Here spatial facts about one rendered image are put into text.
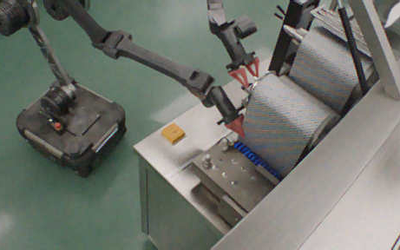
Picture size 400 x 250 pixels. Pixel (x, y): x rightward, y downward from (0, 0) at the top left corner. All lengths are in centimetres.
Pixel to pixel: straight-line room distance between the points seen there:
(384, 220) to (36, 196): 206
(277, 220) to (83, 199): 197
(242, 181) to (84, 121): 139
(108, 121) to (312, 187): 197
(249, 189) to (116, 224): 121
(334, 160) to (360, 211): 27
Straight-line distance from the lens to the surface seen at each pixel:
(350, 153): 61
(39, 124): 248
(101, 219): 232
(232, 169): 128
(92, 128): 239
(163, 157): 144
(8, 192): 255
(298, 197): 53
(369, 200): 87
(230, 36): 125
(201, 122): 156
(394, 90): 76
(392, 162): 97
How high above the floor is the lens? 209
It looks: 50 degrees down
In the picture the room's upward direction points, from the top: 10 degrees clockwise
